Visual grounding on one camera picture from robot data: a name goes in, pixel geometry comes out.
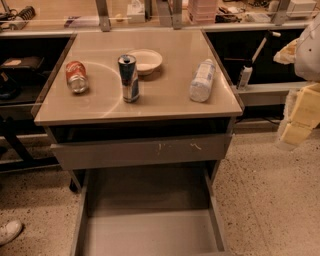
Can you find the grey drawer cabinet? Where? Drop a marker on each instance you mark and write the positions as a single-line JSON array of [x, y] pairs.
[[163, 109]]

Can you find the clear plastic water bottle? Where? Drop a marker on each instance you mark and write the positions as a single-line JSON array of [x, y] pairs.
[[201, 84]]

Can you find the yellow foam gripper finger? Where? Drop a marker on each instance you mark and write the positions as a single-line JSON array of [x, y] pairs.
[[301, 115]]

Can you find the closed top grey drawer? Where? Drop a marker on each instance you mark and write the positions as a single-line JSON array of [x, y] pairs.
[[134, 152]]

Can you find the blue silver redbull can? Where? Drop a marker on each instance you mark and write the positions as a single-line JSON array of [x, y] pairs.
[[129, 77]]

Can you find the pink stacked trays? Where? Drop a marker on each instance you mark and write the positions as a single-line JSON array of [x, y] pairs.
[[202, 11]]

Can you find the white paper bowl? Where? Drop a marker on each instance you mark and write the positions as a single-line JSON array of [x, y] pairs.
[[147, 60]]

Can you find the open middle grey drawer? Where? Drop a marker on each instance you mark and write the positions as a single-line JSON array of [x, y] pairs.
[[148, 211]]

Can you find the white sneaker shoe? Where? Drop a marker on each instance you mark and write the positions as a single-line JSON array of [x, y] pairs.
[[9, 231]]

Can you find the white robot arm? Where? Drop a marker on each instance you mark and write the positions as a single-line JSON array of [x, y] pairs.
[[307, 54]]

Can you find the white tissue box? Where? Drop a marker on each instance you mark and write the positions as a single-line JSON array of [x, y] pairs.
[[135, 13]]

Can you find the red coca cola can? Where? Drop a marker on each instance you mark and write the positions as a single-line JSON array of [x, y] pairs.
[[76, 77]]

